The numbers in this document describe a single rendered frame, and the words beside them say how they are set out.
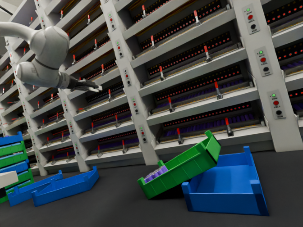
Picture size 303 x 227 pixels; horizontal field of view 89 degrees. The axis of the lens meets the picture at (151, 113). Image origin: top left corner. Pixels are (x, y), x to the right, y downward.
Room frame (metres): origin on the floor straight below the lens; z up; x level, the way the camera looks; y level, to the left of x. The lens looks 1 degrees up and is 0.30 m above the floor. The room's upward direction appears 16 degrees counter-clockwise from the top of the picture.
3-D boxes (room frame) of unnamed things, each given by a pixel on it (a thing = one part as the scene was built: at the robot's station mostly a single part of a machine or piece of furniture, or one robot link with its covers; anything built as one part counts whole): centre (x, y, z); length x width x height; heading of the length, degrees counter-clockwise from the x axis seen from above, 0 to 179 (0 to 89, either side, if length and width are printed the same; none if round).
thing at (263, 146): (1.27, 0.34, 0.03); 2.19 x 0.16 x 0.05; 61
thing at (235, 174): (0.55, -0.19, 0.04); 0.30 x 0.20 x 0.08; 151
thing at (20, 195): (1.12, 0.92, 0.04); 0.30 x 0.20 x 0.08; 124
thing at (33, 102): (1.76, 1.27, 0.85); 0.20 x 0.09 x 1.70; 151
